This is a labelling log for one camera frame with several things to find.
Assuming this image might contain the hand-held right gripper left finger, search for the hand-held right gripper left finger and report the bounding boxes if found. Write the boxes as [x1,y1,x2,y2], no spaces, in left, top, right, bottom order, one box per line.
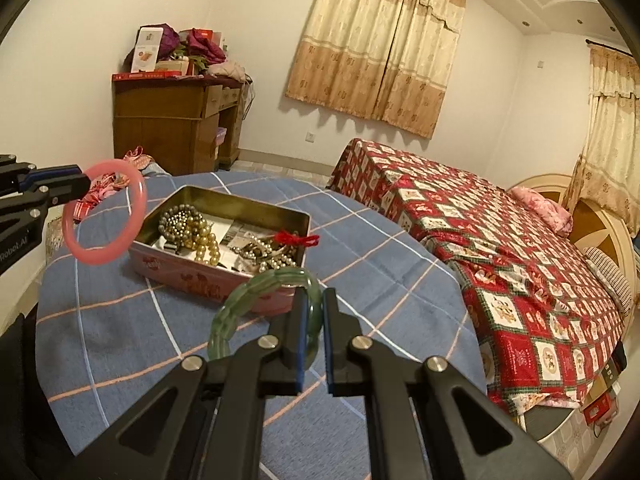
[75,287,307,480]

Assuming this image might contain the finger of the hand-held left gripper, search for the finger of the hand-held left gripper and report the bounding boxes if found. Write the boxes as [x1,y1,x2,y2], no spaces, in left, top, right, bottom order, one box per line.
[0,174,90,246]
[0,154,85,183]

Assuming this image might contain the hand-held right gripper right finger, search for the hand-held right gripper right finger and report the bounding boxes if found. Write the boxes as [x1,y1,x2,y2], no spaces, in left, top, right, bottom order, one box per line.
[322,287,573,480]

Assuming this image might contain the pink bangle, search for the pink bangle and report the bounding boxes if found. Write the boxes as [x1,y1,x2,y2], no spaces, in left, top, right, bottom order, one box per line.
[61,159,149,266]

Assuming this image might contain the green jade bracelet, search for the green jade bracelet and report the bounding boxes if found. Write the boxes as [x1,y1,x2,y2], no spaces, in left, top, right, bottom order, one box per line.
[209,267,321,368]

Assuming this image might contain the small white pearl bracelet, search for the small white pearl bracelet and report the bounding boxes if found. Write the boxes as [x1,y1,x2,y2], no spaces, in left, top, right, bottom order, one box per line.
[260,247,297,273]

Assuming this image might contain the gold large pearl necklace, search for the gold large pearl necklace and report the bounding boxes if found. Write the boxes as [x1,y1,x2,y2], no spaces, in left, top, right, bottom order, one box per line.
[182,222,222,267]

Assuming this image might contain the pink floral tin box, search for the pink floral tin box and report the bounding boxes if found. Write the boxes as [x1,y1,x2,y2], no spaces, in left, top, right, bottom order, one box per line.
[128,185,313,317]

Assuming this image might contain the pile of colourful clothes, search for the pile of colourful clothes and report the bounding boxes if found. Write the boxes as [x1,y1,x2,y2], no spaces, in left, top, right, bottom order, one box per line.
[72,145,161,223]

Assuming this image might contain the red ribbon ornament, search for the red ribbon ornament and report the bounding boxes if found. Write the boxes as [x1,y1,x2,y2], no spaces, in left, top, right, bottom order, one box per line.
[274,230,321,250]

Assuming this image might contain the brown wooden desk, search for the brown wooden desk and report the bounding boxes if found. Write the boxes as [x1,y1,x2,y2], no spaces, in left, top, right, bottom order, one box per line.
[111,72,253,177]

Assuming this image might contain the blue plaid tablecloth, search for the blue plaid tablecloth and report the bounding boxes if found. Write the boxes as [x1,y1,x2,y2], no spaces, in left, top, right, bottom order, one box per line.
[35,171,488,461]

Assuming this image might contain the flat red box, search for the flat red box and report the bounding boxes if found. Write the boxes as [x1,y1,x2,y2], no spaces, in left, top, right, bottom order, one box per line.
[112,72,206,82]

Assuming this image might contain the dark cloth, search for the dark cloth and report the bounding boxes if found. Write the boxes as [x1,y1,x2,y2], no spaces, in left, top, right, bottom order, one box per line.
[0,310,68,480]

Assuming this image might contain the white carton box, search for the white carton box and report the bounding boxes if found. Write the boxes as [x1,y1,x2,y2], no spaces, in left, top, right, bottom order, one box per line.
[130,26,163,75]

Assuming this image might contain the bed with red patterned cover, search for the bed with red patterned cover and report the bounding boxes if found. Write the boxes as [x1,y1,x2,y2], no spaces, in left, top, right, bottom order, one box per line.
[325,137,626,416]

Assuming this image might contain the pile of purple clothes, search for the pile of purple clothes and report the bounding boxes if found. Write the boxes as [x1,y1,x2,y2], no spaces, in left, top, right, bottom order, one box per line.
[122,22,251,83]

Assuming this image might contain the pink floral pillow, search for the pink floral pillow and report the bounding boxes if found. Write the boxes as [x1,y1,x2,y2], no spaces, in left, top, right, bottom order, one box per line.
[510,185,573,236]

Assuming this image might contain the small red carton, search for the small red carton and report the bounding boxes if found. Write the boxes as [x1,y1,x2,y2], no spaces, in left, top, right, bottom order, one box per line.
[582,392,613,423]

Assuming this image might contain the brown cardboard box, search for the brown cardboard box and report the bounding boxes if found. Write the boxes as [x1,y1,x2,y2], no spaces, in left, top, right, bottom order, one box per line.
[590,360,623,406]

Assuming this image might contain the striped pillow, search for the striped pillow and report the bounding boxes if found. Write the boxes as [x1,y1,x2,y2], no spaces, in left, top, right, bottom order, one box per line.
[582,246,636,318]

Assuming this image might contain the cream wooden headboard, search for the cream wooden headboard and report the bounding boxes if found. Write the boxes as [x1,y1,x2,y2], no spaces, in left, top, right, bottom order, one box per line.
[507,172,640,311]

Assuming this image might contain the beige patterned window curtain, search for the beige patterned window curtain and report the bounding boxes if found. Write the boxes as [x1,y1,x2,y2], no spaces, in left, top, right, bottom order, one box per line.
[562,42,640,238]
[284,0,468,140]

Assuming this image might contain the grey metallic bead necklace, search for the grey metallic bead necklace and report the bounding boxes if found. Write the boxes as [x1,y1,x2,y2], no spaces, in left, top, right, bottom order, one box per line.
[157,203,205,243]

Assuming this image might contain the pearl bead necklaces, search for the pearl bead necklaces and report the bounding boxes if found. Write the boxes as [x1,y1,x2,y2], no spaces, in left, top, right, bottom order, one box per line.
[150,212,281,273]

